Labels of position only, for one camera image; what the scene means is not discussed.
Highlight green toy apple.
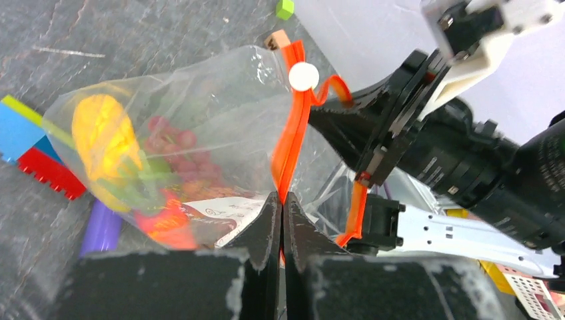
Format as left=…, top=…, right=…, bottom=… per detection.
left=141, top=157, right=172, bottom=177

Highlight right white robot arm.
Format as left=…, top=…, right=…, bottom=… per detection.
left=308, top=51, right=564, bottom=279

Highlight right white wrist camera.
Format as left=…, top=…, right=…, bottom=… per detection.
left=418, top=0, right=564, bottom=120

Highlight yellow toy corn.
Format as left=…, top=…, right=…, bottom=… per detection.
left=71, top=94, right=143, bottom=213

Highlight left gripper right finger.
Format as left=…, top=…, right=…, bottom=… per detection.
left=282, top=193, right=506, bottom=319

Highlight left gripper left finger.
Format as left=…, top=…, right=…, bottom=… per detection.
left=53, top=193, right=283, bottom=319

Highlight green small cube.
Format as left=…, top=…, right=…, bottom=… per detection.
left=275, top=0, right=294, bottom=21

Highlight multicolour stacked brick block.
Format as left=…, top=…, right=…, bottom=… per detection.
left=1, top=95, right=87, bottom=200

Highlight clear orange zip bag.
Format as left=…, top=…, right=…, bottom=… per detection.
left=43, top=41, right=342, bottom=247

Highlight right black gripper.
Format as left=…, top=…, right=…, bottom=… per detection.
left=308, top=50, right=517, bottom=208

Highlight orange toy carrot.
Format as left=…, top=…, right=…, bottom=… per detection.
left=133, top=191, right=243, bottom=250

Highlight light red grape bunch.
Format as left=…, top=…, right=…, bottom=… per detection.
left=143, top=116, right=225, bottom=187

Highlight purple toy cylinder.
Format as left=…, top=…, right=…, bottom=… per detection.
left=79, top=199, right=123, bottom=257

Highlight wooden letter cube M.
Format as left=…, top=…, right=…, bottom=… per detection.
left=264, top=29, right=291, bottom=51

